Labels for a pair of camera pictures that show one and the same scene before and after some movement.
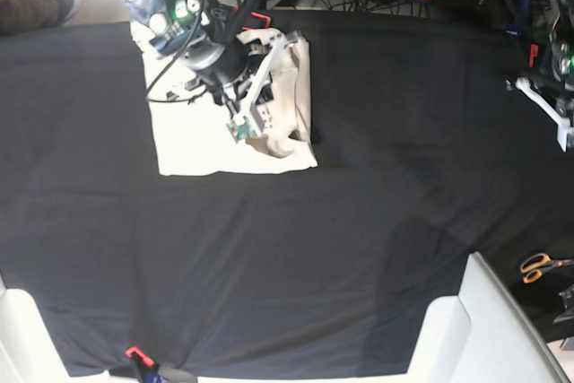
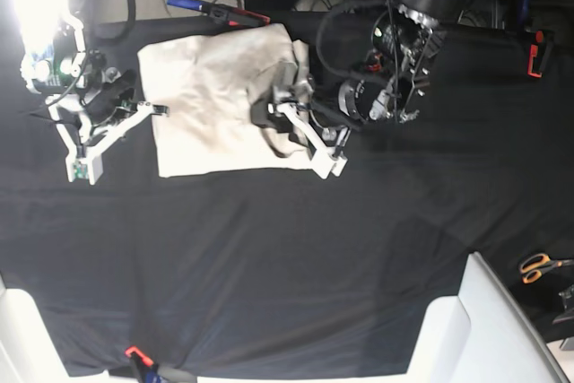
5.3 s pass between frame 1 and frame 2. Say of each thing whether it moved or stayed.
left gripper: moved
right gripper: moved
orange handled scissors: stayed
